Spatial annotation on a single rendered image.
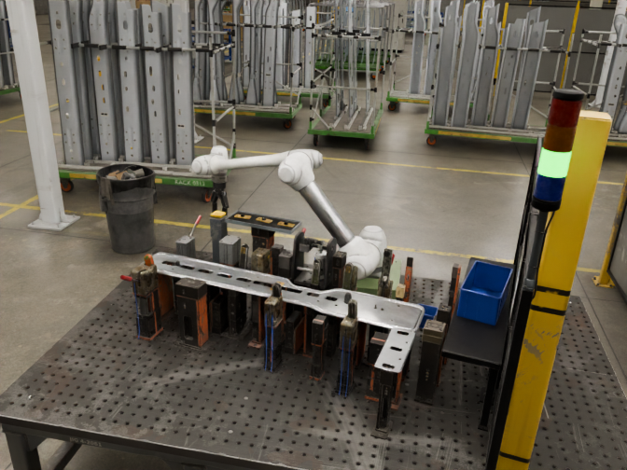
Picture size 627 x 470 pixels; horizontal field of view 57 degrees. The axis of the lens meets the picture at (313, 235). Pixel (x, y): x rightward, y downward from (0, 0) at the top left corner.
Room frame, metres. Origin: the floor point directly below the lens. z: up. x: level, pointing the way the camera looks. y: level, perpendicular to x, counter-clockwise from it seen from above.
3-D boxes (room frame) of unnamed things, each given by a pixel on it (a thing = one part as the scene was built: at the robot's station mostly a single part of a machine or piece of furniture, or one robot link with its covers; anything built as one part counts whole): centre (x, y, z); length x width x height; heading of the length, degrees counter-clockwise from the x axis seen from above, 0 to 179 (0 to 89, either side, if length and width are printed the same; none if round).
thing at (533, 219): (2.27, -0.91, 0.77); 1.97 x 0.14 x 1.55; 160
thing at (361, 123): (9.36, -0.50, 0.88); 1.91 x 1.00 x 1.76; 171
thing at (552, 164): (1.40, -0.59, 1.90); 0.07 x 0.07 x 0.06
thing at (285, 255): (2.54, 0.12, 0.89); 0.13 x 0.11 x 0.38; 160
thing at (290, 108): (10.10, 1.29, 0.88); 1.91 x 1.00 x 1.76; 83
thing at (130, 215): (4.82, 1.65, 0.36); 0.54 x 0.50 x 0.73; 170
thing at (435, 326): (1.97, -0.49, 0.88); 0.08 x 0.08 x 0.36; 70
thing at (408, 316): (2.34, 0.18, 1.00); 1.38 x 0.22 x 0.02; 70
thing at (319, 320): (2.09, -0.04, 0.84); 0.11 x 0.08 x 0.29; 160
